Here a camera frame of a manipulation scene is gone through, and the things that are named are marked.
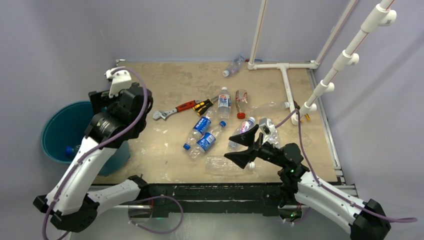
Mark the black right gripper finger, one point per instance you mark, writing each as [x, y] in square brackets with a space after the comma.
[246, 138]
[244, 157]

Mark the clear bottle near pipe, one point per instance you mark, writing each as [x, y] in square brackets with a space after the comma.
[269, 108]

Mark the large clear crushed bottle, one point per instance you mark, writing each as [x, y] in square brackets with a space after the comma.
[221, 166]

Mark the red-handled adjustable wrench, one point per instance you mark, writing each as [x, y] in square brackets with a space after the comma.
[182, 107]

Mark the small Pepsi bottle lower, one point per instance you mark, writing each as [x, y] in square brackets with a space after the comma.
[207, 140]

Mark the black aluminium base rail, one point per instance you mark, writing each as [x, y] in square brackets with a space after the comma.
[166, 198]

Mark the small Pepsi bottle upper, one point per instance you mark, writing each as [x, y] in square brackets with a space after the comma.
[197, 132]

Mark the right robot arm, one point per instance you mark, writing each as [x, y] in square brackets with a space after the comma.
[362, 220]

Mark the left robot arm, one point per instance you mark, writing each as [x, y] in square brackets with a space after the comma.
[70, 206]

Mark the white-label clear bottle white cap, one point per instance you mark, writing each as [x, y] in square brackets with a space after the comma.
[224, 104]

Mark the large Pepsi bottle blue cap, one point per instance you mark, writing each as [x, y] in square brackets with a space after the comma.
[72, 151]

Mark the small red-label bottle white cap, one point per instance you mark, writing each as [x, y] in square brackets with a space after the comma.
[242, 128]

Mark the clear bottle by back wall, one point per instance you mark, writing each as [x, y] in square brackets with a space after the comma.
[234, 66]

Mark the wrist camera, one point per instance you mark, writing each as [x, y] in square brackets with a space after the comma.
[120, 80]
[266, 126]

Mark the small pepsi bottle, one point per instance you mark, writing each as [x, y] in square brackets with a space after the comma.
[207, 140]
[197, 132]

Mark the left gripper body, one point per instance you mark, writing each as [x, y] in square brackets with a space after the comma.
[101, 99]

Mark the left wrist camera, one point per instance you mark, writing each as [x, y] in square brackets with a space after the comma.
[120, 80]

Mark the yellow black handled screwdriver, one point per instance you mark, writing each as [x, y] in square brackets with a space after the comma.
[203, 106]

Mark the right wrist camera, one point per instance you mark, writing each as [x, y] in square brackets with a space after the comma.
[266, 126]

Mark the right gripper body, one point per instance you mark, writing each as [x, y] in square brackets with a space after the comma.
[267, 152]

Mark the red-cap clear bottle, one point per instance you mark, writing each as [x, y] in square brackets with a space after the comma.
[241, 102]

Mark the teal plastic bin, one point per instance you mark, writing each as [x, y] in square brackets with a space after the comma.
[65, 128]

